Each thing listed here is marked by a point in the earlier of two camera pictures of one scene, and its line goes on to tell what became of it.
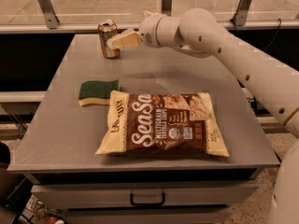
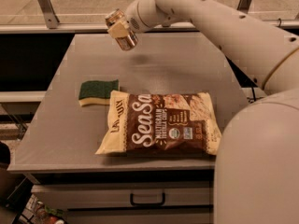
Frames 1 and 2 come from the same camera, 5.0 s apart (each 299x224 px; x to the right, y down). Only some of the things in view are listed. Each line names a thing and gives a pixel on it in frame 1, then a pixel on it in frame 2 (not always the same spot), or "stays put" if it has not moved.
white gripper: x=149 y=29 to x=133 y=16
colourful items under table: x=36 y=212 stays put
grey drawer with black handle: x=156 y=194 stays put
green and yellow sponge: x=96 y=91 stays put
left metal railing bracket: x=50 y=19 stays put
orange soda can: x=107 y=29 to x=114 y=18
